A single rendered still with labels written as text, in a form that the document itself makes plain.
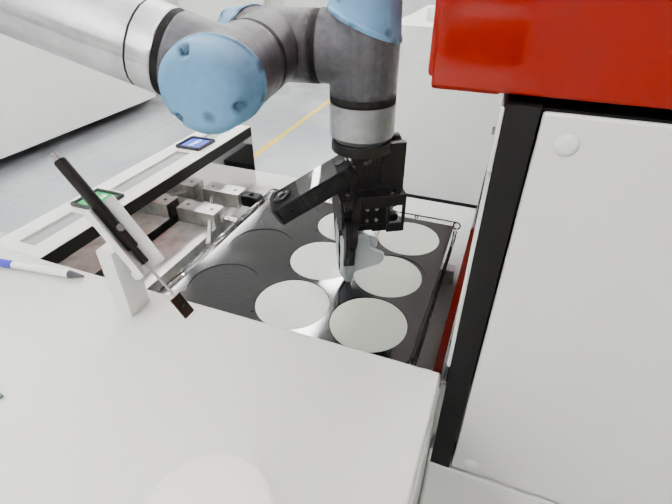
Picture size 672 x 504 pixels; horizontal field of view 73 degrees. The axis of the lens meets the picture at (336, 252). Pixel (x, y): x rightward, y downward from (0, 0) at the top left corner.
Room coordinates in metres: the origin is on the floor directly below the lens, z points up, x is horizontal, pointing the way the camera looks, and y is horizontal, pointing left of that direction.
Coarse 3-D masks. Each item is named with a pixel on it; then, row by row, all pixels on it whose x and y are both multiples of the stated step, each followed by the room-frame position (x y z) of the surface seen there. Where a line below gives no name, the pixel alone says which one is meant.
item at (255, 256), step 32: (256, 224) 0.67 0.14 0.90; (288, 224) 0.67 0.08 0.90; (224, 256) 0.57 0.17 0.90; (256, 256) 0.57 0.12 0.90; (288, 256) 0.57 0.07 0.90; (416, 256) 0.57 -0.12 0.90; (192, 288) 0.50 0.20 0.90; (224, 288) 0.50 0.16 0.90; (256, 288) 0.50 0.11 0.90; (352, 288) 0.49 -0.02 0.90; (256, 320) 0.43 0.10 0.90; (320, 320) 0.43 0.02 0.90; (416, 320) 0.43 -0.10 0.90; (384, 352) 0.37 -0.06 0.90
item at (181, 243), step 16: (224, 208) 0.76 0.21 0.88; (240, 208) 0.76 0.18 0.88; (176, 224) 0.70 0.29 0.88; (192, 224) 0.70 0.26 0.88; (224, 224) 0.71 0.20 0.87; (160, 240) 0.65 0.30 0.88; (176, 240) 0.65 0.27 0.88; (192, 240) 0.65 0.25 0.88; (176, 256) 0.60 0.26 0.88; (192, 256) 0.62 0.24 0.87; (160, 272) 0.56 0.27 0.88; (176, 272) 0.58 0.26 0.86
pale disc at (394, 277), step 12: (384, 264) 0.55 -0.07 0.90; (396, 264) 0.55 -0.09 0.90; (408, 264) 0.55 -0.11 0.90; (360, 276) 0.52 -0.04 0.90; (372, 276) 0.52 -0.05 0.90; (384, 276) 0.52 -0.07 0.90; (396, 276) 0.52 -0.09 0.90; (408, 276) 0.52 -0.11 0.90; (420, 276) 0.52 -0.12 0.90; (372, 288) 0.49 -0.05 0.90; (384, 288) 0.49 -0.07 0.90; (396, 288) 0.49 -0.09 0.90; (408, 288) 0.49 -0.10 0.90
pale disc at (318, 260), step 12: (300, 252) 0.58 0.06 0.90; (312, 252) 0.58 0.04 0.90; (324, 252) 0.58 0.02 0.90; (336, 252) 0.58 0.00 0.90; (300, 264) 0.55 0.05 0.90; (312, 264) 0.55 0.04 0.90; (324, 264) 0.55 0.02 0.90; (336, 264) 0.55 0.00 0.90; (312, 276) 0.52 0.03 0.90; (324, 276) 0.52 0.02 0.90; (336, 276) 0.52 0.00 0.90
